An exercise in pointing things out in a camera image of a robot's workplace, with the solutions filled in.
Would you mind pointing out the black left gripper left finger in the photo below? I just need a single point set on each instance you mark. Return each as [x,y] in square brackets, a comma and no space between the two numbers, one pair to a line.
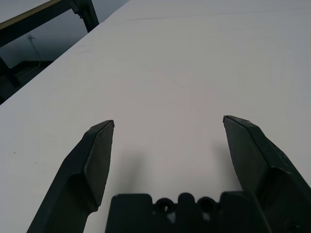
[80,170]

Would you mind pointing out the black framed side table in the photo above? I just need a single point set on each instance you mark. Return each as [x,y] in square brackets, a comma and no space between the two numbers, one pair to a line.
[90,14]

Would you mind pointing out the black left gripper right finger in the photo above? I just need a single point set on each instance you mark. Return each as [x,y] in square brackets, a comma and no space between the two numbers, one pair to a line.
[267,165]

